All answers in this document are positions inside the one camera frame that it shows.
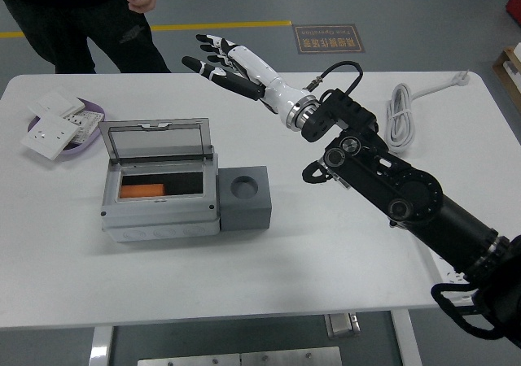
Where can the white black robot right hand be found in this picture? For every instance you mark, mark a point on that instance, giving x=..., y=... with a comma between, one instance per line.
x=256, y=69

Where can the orange cylinder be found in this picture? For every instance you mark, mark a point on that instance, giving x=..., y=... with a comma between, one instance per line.
x=142, y=191

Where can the grey electrical box clear lid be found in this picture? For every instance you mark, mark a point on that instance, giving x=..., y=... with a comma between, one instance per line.
x=158, y=219

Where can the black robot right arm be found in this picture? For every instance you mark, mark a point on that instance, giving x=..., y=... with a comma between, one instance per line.
x=386, y=187

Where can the grey cube with round hole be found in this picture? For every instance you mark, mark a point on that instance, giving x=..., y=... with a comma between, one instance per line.
x=244, y=215

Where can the red box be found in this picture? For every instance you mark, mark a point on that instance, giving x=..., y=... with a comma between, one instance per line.
x=515, y=2

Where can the person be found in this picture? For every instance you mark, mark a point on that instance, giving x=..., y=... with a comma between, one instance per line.
x=81, y=28

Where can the brown floor sign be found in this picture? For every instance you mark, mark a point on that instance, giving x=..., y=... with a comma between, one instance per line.
x=329, y=38

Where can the purple oval tray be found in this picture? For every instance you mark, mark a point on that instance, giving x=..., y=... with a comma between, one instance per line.
x=97, y=111

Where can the white multi-hole socket panel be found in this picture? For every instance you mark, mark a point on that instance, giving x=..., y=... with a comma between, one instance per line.
x=87, y=124

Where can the wooden crate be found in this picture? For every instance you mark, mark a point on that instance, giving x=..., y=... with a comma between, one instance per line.
x=504, y=81

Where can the white wall switch panel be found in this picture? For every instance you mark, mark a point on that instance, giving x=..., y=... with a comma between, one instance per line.
x=55, y=103

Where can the white wall socket panel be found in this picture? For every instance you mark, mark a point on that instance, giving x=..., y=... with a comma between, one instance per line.
x=49, y=136

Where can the grey metal base plate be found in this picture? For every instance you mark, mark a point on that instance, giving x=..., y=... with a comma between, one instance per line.
x=244, y=358

